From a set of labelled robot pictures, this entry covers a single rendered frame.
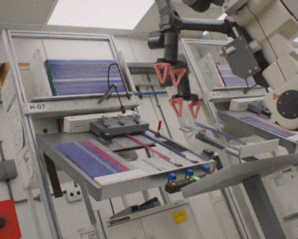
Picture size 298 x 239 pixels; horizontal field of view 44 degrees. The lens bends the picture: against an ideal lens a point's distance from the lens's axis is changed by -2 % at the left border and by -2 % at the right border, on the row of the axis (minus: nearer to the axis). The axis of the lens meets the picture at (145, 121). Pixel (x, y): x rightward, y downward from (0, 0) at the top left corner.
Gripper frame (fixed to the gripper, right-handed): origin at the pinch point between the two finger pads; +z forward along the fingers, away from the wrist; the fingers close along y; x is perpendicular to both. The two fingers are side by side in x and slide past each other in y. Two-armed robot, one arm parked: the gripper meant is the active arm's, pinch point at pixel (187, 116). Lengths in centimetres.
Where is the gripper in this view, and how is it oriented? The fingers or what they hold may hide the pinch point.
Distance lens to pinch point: 157.7
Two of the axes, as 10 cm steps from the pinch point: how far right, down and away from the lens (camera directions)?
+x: 6.5, -2.4, -7.2
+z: 1.1, 9.7, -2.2
